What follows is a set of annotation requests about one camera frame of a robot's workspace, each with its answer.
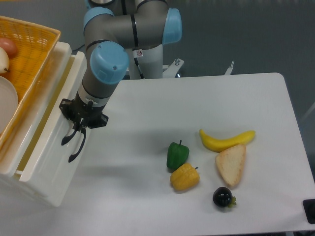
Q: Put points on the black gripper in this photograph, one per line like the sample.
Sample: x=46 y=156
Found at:
x=83 y=115

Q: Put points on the black top drawer handle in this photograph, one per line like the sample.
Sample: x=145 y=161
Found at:
x=67 y=139

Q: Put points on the black drawer handle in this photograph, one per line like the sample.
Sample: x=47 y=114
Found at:
x=67 y=139
x=83 y=135

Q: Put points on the white drawer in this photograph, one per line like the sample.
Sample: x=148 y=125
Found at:
x=45 y=170

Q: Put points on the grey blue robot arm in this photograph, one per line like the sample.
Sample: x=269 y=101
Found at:
x=121 y=37

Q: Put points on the white drawer cabinet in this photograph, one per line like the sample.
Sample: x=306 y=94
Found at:
x=13 y=151

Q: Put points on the white plate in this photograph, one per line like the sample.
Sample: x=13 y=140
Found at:
x=8 y=102

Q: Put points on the yellow woven basket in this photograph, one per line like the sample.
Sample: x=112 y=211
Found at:
x=35 y=44

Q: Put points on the pale yellow pear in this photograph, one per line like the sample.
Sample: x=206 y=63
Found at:
x=4 y=61

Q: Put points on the green bell pepper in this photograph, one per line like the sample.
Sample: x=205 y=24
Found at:
x=177 y=155

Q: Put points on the yellow corn piece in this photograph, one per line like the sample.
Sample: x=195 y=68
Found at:
x=185 y=177

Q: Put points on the yellow banana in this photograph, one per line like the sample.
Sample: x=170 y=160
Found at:
x=219 y=145

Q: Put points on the bread slice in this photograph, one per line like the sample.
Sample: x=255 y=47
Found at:
x=230 y=164

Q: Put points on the black object at table edge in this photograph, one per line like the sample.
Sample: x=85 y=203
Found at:
x=309 y=208

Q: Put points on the black lower drawer handle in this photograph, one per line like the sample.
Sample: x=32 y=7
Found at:
x=83 y=135

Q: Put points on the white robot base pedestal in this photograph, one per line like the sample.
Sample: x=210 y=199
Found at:
x=145 y=64

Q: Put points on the white metal base bracket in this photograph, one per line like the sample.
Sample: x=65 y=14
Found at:
x=169 y=71

